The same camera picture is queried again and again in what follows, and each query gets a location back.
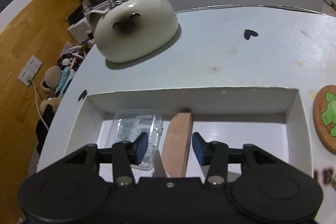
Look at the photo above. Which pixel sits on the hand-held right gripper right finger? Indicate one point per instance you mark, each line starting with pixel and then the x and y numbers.
pixel 198 146

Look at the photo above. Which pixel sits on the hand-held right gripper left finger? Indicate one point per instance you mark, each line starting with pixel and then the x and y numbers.
pixel 140 148

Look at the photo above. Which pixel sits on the brown oval wooden board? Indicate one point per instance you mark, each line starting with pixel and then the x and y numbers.
pixel 176 142

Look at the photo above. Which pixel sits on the white cardboard box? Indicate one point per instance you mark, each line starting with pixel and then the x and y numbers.
pixel 294 113

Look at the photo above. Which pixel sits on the round cork frog coaster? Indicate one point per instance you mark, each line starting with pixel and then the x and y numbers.
pixel 326 119

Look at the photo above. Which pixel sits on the clear plastic case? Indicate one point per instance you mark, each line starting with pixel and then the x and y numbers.
pixel 123 124

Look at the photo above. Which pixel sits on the black and cream plush toy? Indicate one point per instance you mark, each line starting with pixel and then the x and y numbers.
pixel 47 113

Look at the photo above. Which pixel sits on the pile of small dolls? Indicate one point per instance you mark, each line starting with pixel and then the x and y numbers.
pixel 72 58

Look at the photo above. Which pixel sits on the beige plush toy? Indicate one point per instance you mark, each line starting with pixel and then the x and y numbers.
pixel 51 77

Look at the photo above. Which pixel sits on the white ceramic cat figure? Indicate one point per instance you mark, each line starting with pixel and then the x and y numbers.
pixel 136 27

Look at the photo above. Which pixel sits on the white storage box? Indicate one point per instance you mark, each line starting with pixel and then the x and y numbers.
pixel 78 31

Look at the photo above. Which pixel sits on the white wall socket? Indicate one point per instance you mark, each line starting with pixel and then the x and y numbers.
pixel 29 70

